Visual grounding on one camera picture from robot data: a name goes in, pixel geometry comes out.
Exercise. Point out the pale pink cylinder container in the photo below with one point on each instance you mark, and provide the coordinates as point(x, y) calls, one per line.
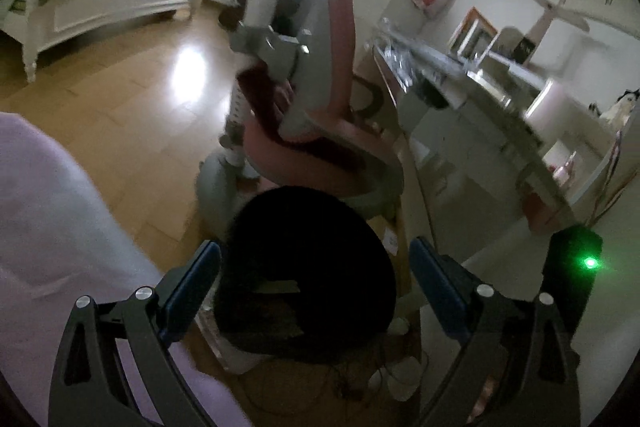
point(546, 101)

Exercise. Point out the small black box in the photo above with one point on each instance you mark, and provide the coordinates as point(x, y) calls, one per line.
point(525, 51)

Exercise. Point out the wooden picture frame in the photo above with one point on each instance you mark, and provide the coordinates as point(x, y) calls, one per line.
point(472, 29)

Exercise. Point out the white power adapter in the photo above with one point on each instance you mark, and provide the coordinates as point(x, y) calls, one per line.
point(400, 377)

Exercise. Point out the black and white doll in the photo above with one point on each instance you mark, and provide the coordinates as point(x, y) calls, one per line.
point(622, 107)

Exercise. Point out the white bed with blanket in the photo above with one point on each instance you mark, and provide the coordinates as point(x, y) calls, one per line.
point(110, 12)

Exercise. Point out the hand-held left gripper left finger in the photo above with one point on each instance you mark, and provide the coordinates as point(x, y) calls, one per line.
point(196, 284)

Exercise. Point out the white desk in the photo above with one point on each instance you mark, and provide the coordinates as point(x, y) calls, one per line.
point(480, 107)

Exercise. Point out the pink swivel chair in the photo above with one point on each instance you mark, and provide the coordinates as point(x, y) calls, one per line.
point(340, 57)

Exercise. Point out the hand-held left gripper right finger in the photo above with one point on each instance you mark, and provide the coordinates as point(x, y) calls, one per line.
point(440, 292)

